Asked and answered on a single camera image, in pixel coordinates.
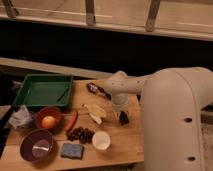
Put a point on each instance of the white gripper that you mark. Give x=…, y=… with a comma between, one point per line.
x=120, y=103

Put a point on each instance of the black eraser block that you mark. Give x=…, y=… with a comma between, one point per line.
x=123, y=118

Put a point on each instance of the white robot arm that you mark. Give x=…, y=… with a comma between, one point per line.
x=171, y=104

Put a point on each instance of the peeled banana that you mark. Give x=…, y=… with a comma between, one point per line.
x=95, y=112

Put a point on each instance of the white cup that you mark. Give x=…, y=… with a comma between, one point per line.
x=101, y=140

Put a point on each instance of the wooden table board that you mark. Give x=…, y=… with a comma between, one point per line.
x=126, y=141

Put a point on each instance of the bunch of dark grapes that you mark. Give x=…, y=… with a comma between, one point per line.
x=83, y=135

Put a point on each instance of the red sausage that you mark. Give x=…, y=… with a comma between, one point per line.
x=71, y=121

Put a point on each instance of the blue sponge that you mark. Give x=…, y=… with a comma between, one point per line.
x=73, y=151

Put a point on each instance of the yellow apple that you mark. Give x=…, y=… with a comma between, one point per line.
x=48, y=122

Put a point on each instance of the red bowl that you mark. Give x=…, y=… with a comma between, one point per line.
x=48, y=111

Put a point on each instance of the green plastic tray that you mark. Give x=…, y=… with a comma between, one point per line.
x=41, y=90

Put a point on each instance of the purple bowl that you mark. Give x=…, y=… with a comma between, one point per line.
x=36, y=145

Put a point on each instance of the crumpled grey cloth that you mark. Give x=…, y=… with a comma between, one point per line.
x=21, y=118

